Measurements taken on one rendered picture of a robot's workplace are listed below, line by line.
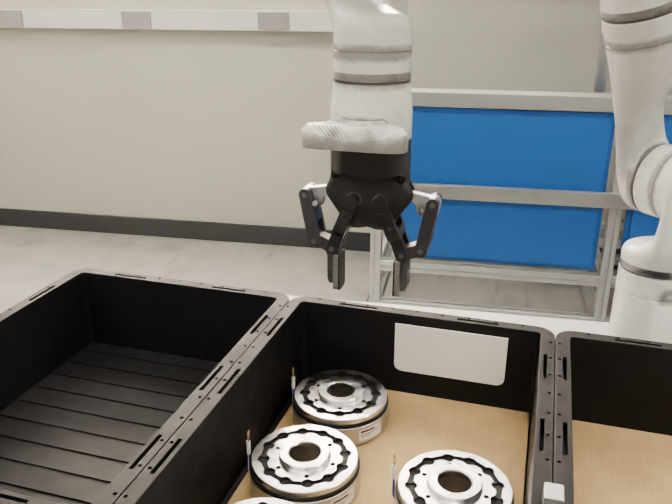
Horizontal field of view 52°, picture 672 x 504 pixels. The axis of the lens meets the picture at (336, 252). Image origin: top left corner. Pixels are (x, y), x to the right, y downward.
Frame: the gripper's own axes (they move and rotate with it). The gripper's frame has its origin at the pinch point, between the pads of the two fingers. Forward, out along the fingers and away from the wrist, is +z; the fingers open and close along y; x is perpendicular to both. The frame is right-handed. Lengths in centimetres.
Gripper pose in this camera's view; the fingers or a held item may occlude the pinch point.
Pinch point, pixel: (368, 276)
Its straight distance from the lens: 69.2
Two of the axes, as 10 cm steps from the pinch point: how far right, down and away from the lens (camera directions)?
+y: -9.6, -1.0, 2.6
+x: -2.8, 3.5, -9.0
